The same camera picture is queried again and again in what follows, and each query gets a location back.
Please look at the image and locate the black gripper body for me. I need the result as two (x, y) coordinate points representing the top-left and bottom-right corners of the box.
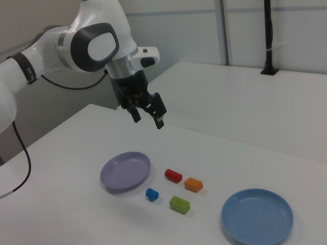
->
(109, 70), (154, 111)

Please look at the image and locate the red cylinder block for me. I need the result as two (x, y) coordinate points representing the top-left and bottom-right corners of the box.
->
(164, 168), (183, 184)

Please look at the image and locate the small blue block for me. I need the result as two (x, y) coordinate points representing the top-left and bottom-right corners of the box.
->
(145, 188), (160, 202)

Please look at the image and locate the orange block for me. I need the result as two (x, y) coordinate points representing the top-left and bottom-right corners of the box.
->
(183, 177), (204, 193)

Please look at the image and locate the green block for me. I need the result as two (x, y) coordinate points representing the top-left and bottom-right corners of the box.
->
(169, 195), (191, 214)

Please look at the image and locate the purple plate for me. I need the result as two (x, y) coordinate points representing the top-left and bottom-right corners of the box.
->
(100, 151), (152, 192)

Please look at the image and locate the black pole with clamp base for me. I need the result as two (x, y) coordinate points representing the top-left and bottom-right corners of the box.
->
(260, 0), (279, 76)

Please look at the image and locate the blue plate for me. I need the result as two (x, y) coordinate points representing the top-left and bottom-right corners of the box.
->
(221, 188), (294, 244)

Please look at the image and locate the black cable strap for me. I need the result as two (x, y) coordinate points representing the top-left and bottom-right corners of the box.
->
(7, 52), (38, 85)

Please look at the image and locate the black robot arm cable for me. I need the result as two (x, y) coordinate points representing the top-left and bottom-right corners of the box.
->
(0, 68), (108, 200)

